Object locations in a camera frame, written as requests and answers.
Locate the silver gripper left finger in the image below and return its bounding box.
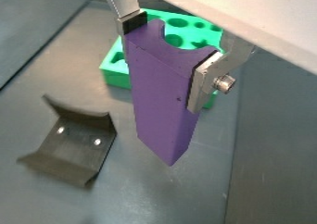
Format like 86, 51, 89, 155
107, 0, 147, 35

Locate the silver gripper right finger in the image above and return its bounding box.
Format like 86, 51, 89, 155
188, 36, 257, 113

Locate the purple arch block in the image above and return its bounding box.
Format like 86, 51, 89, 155
125, 19, 217, 165

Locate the green shape sorter board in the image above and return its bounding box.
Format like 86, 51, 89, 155
98, 7, 225, 110

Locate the black curved holder bracket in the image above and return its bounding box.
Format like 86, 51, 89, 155
18, 94, 117, 187

